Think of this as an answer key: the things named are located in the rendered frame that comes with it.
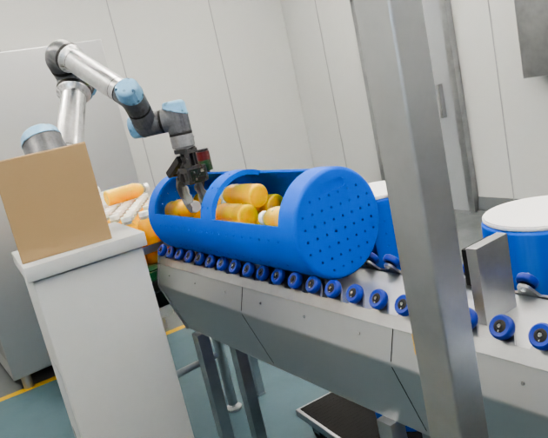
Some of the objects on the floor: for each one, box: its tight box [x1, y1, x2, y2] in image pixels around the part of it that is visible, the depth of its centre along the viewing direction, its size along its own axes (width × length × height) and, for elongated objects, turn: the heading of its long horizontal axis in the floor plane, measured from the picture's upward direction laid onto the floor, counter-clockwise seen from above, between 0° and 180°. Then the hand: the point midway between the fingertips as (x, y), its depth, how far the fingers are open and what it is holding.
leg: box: [191, 332, 235, 438], centre depth 228 cm, size 6×6×63 cm
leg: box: [229, 346, 267, 438], centre depth 235 cm, size 6×6×63 cm
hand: (196, 207), depth 195 cm, fingers closed on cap, 4 cm apart
